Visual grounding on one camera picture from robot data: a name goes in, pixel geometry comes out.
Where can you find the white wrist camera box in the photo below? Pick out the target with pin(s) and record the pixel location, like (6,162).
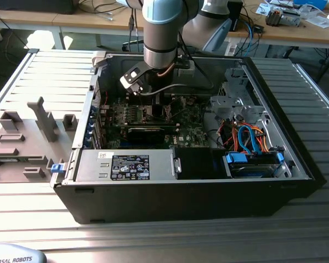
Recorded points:
(130,82)
(187,69)

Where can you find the blue case latch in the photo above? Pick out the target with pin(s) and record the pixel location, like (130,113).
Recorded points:
(57,168)

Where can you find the grey parts rack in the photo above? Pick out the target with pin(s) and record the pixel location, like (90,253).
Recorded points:
(30,153)

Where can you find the black device box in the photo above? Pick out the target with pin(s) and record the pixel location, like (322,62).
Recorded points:
(33,6)

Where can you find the CPU cooler with fan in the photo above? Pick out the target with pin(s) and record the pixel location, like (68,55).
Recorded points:
(277,17)

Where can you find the black graphics card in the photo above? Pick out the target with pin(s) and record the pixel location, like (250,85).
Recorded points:
(146,135)

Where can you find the silver metal drive cage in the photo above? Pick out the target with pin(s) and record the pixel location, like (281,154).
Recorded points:
(235,102)

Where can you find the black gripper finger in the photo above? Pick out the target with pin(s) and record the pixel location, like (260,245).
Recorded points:
(159,99)

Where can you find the hard disk in blue carrier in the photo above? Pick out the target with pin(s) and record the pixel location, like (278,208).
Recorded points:
(252,171)

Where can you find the blue cardboard box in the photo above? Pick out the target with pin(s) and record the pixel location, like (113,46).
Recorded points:
(312,3)

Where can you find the CPU socket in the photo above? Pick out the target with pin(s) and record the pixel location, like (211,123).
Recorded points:
(145,110)

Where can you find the silver power supply unit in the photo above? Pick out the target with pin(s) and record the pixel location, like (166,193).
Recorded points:
(93,164)

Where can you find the green motherboard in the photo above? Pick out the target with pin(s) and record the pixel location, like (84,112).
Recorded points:
(192,128)

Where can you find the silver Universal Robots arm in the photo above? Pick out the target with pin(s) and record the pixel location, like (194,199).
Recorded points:
(159,41)

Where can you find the black rating label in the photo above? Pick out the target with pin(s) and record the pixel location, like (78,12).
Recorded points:
(130,167)

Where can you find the wooden desk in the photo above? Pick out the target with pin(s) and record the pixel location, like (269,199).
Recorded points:
(98,20)
(290,34)

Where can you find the black open PC case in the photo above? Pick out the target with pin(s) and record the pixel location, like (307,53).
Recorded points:
(164,202)

